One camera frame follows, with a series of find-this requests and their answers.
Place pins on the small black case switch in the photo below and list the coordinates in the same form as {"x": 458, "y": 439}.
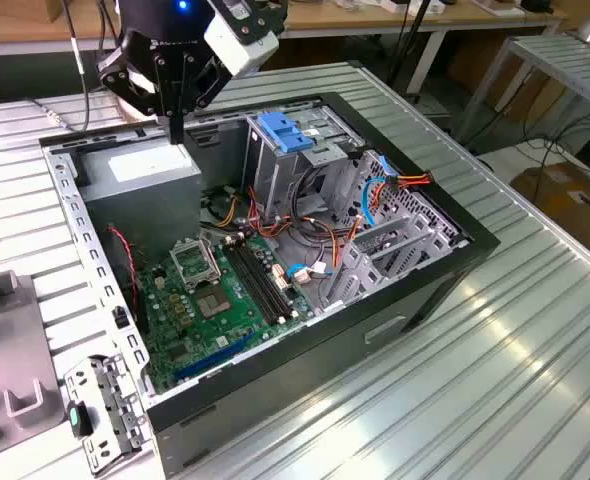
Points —
{"x": 120, "y": 317}

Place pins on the black tripod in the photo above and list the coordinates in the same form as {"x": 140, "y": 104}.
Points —
{"x": 414, "y": 27}

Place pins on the blue drive bay latch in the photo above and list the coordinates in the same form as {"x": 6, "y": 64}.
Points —
{"x": 282, "y": 132}

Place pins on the CPU socket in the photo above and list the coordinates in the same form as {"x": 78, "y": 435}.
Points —
{"x": 212, "y": 302}

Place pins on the black open PC case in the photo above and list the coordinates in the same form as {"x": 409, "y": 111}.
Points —
{"x": 300, "y": 380}

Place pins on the black case fan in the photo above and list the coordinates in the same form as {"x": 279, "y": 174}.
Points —
{"x": 120, "y": 260}

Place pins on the metal slatted side table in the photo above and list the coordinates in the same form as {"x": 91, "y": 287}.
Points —
{"x": 550, "y": 55}

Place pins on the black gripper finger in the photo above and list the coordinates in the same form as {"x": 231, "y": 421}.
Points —
{"x": 212, "y": 85}
{"x": 112, "y": 72}

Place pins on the grey power supply unit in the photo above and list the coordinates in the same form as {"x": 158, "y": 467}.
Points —
{"x": 140, "y": 210}

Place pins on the metal expansion bracket cover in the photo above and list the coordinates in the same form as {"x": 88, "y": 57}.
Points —
{"x": 115, "y": 400}

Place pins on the green motherboard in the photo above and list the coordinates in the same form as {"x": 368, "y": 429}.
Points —
{"x": 245, "y": 320}

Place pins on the black RAM slot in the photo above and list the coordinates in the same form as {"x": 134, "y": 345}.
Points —
{"x": 255, "y": 285}
{"x": 267, "y": 277}

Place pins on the metal disk bay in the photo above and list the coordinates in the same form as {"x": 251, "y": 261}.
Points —
{"x": 360, "y": 280}

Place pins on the blue expansion slot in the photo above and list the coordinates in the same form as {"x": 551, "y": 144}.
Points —
{"x": 215, "y": 357}

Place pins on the wooden desk white frame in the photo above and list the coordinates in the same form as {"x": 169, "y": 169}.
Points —
{"x": 325, "y": 20}

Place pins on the cardboard box on desk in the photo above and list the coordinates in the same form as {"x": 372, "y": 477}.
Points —
{"x": 57, "y": 10}

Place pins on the teal black latch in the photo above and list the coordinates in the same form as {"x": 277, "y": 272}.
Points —
{"x": 77, "y": 417}

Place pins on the brown cardboard floor box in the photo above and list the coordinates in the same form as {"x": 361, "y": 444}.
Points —
{"x": 560, "y": 200}

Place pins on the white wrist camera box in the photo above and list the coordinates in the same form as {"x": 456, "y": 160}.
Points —
{"x": 235, "y": 45}

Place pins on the grey parts rack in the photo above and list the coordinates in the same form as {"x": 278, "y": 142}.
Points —
{"x": 10, "y": 350}

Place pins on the metal optical drive cage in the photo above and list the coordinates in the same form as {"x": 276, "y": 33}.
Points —
{"x": 275, "y": 180}

